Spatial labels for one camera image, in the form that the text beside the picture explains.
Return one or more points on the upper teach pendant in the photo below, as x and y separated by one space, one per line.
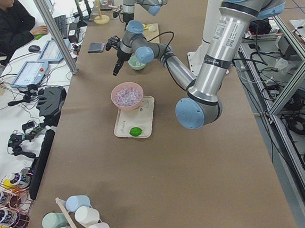
50 52

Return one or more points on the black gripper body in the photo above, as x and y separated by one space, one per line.
120 54
127 17

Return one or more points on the grey folded cloth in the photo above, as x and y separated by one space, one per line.
95 47

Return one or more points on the mint green bowl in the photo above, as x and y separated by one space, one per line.
135 63

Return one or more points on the bamboo cutting board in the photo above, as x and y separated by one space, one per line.
151 32

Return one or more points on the white cup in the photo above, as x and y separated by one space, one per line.
87 216

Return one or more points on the pink bowl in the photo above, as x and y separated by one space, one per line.
118 87

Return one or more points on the clear ice cubes pile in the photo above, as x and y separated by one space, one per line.
127 96

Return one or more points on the beige rabbit tray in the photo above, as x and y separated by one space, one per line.
140 117

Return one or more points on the green lime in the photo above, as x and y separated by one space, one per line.
135 132

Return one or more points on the blue cup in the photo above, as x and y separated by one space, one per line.
74 202

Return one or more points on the seated person in black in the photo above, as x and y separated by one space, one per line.
17 28

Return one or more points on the lower teach pendant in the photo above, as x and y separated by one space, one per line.
31 73

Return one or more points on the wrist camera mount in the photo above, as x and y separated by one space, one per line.
113 42
117 10

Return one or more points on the black keyboard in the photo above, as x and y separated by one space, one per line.
61 23

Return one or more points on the green cup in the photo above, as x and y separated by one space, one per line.
54 220

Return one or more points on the teach pendant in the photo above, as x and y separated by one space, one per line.
50 52
31 73

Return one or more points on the black computer mouse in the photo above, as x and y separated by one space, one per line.
33 48

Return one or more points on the aluminium frame post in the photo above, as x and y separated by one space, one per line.
53 29

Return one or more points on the wooden mug tree stand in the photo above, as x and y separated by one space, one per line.
99 18

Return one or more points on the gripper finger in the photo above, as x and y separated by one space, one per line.
117 67

